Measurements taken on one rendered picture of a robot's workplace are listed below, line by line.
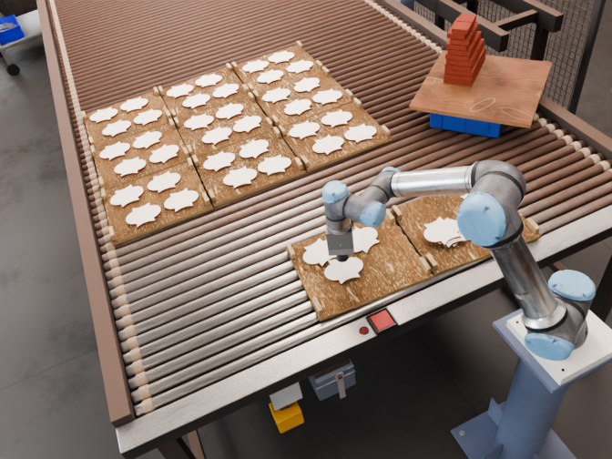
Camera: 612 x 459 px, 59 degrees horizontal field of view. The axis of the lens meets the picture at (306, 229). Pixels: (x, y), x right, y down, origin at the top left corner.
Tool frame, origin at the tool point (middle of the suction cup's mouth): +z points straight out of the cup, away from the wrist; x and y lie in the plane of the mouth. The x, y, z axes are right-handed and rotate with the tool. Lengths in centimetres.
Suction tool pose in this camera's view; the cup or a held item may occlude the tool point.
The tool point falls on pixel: (341, 257)
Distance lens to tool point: 182.1
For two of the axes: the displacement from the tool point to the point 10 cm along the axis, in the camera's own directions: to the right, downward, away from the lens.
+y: -9.9, 0.8, 1.0
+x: -0.2, 7.2, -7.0
